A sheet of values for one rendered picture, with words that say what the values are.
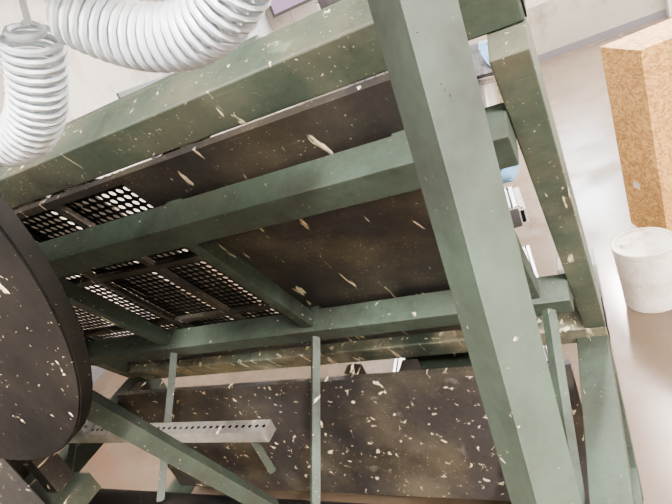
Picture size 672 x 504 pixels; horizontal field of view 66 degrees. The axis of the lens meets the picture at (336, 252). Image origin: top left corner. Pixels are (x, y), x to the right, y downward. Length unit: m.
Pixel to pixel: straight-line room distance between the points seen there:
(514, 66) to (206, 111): 0.57
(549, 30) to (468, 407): 8.82
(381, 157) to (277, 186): 0.24
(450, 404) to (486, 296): 1.47
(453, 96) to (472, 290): 0.14
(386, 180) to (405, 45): 0.61
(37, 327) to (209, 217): 0.47
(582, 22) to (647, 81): 7.15
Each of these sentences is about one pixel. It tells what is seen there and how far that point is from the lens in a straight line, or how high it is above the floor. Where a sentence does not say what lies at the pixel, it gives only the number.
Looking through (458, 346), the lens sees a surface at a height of 0.81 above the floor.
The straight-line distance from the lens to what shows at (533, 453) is 0.48.
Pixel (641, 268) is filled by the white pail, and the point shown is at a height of 0.29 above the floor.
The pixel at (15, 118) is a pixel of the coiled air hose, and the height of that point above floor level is 1.98.
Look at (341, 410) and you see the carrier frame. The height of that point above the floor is 0.68.
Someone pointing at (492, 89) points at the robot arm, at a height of 1.50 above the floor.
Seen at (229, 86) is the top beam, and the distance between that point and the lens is 1.01.
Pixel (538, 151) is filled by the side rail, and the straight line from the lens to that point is 1.02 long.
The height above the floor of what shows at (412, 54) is 1.90.
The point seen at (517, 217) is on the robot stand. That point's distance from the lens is 2.38.
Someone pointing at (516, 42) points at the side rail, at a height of 1.81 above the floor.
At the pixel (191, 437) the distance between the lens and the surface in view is 1.77.
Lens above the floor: 1.94
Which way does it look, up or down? 22 degrees down
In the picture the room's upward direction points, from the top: 24 degrees counter-clockwise
